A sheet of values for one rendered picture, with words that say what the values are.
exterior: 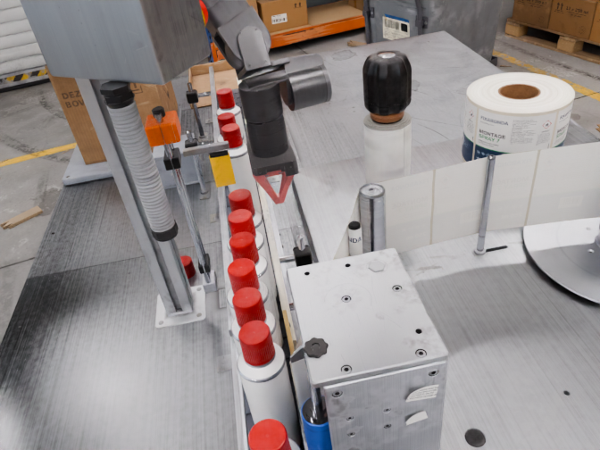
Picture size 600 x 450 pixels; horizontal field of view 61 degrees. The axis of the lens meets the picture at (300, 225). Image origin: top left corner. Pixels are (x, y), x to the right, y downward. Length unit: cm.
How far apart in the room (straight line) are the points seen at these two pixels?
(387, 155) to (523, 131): 28
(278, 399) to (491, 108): 71
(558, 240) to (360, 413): 59
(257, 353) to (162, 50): 32
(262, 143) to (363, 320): 38
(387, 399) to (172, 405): 44
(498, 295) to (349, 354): 47
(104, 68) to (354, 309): 37
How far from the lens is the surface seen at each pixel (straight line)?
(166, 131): 72
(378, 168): 94
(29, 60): 525
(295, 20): 476
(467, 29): 343
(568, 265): 91
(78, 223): 128
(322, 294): 47
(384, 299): 46
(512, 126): 106
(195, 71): 198
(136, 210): 80
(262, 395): 57
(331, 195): 107
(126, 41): 58
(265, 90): 72
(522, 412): 73
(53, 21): 64
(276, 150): 75
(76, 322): 102
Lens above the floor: 147
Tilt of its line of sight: 37 degrees down
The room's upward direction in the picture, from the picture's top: 8 degrees counter-clockwise
